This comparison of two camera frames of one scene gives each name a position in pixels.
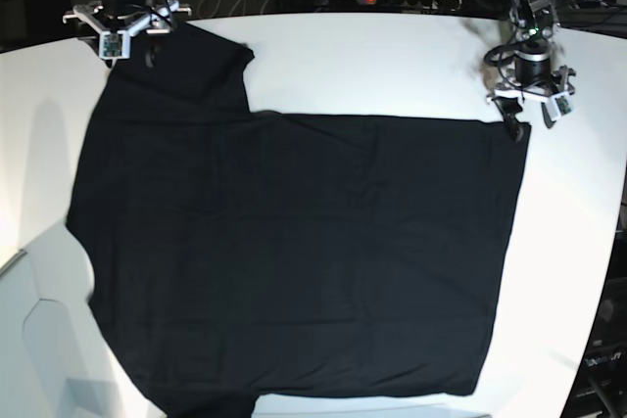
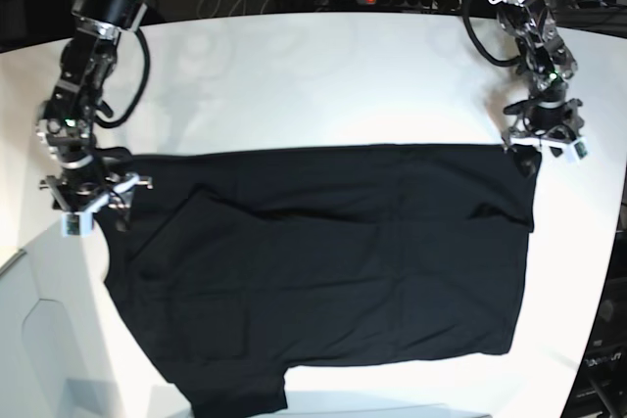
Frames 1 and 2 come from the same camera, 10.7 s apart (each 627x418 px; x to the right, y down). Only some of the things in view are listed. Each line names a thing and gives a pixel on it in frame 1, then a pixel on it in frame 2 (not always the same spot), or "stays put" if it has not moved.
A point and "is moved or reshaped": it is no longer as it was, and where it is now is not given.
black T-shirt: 238,255 is moved or reshaped
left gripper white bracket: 120,37 → 86,198
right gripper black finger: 508,107 → 527,159
